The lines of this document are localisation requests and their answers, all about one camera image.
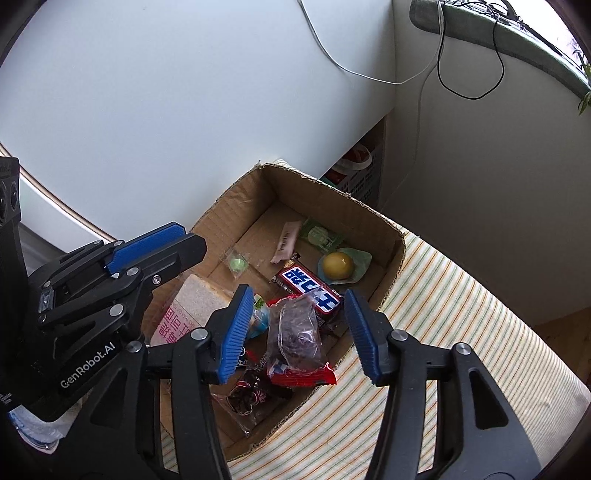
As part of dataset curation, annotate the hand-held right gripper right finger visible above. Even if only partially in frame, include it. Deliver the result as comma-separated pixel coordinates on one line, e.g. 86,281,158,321
343,288,542,480

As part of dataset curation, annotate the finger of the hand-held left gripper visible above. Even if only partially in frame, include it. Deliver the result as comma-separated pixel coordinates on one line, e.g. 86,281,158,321
37,232,209,332
28,222,187,297

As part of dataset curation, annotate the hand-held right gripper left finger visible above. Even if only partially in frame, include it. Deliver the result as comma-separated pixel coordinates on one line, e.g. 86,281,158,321
58,285,256,480

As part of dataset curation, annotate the colourful jelly packet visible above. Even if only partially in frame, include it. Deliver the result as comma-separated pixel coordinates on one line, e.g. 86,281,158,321
247,295,272,340

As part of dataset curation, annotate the pink sliced bread packet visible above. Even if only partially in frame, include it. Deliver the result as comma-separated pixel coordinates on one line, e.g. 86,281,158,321
150,273,237,348

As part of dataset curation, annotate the small green clear-wrapped candy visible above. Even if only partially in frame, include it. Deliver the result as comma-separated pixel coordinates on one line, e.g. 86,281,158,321
226,249,254,281

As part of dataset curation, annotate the dark cake clear red-ended packet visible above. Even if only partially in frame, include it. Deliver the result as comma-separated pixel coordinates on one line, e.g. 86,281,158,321
265,293,339,388

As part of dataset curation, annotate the black patterned snack packet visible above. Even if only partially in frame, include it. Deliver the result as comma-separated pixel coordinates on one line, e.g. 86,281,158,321
216,367,296,435

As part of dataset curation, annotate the large chocolate bar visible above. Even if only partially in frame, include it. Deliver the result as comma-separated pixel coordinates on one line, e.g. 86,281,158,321
276,253,345,325

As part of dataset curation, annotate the yellow round snack packet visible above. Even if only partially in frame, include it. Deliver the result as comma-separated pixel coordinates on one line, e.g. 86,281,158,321
317,247,373,285

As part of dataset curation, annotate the brown cardboard box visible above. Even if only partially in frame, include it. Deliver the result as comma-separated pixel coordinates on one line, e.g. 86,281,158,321
143,159,407,462

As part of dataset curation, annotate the pink candy packet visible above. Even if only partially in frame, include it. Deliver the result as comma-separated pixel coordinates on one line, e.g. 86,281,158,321
271,220,304,265

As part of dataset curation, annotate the pale green candy packet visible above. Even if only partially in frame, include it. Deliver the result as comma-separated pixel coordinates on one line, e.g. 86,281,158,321
299,218,345,253

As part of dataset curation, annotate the pale cloth bundle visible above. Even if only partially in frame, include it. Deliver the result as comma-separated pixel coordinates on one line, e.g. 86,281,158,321
7,401,84,455

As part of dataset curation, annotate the white cabinet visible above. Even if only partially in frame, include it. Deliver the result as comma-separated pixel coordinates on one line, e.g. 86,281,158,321
0,0,399,273

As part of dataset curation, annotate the grey plastic basket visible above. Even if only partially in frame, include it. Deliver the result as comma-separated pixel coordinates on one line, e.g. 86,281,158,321
323,115,387,208

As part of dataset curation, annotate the red white container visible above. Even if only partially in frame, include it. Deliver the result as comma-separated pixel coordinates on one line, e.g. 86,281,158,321
339,143,374,171

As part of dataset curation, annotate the grey window sill cloth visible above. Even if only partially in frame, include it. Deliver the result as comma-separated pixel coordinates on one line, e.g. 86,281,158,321
410,0,591,100

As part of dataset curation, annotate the white cable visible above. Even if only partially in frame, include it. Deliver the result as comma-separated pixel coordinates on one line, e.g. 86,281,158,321
298,0,446,86
412,69,439,185

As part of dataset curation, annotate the black cable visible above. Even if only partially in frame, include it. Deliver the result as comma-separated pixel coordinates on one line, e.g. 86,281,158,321
436,7,506,100

